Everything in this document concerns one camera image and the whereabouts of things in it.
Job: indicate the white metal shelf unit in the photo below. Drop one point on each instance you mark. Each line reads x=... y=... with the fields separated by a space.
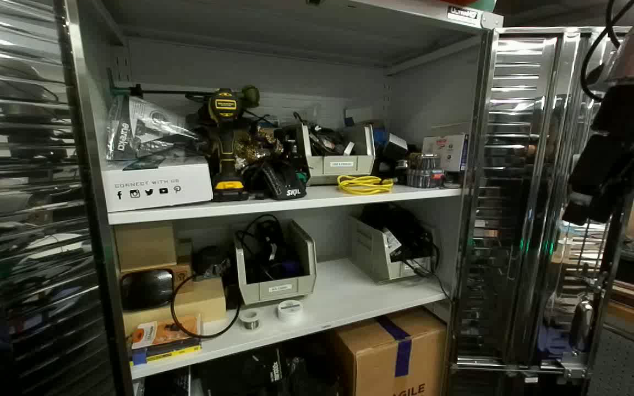
x=402 y=67

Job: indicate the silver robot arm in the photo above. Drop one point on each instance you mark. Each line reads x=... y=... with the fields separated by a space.
x=622 y=67

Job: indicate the yellow black cordless drill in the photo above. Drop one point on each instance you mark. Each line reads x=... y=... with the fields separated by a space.
x=237 y=142

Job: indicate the orange yellow book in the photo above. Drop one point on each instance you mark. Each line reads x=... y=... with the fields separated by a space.
x=161 y=339

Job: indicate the brown cardboard box blue tape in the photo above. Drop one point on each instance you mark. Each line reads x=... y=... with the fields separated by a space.
x=397 y=355

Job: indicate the white cardboard box with icons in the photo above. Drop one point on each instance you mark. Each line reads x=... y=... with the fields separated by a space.
x=166 y=185

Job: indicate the tan cardboard box middle shelf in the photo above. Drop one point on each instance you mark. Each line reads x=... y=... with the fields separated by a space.
x=196 y=298

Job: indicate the grey tool bin top shelf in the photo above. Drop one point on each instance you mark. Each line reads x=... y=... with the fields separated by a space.
x=335 y=153

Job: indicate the clear plastic bag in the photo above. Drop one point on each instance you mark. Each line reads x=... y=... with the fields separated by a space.
x=145 y=135

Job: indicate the grey bin middle shelf left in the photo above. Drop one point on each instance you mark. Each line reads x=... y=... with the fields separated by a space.
x=273 y=260

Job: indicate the black round device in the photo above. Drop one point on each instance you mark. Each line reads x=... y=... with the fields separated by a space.
x=145 y=288

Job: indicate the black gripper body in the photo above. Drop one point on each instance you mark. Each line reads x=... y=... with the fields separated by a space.
x=603 y=174

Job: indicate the small grey tape roll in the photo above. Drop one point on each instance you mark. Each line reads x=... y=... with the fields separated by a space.
x=248 y=318

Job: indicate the clear screw box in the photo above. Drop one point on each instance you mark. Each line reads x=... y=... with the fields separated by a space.
x=423 y=173

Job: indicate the grey bin middle shelf right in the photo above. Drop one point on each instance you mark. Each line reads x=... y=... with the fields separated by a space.
x=384 y=256

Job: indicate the white tape roll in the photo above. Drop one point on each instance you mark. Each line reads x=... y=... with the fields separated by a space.
x=288 y=310

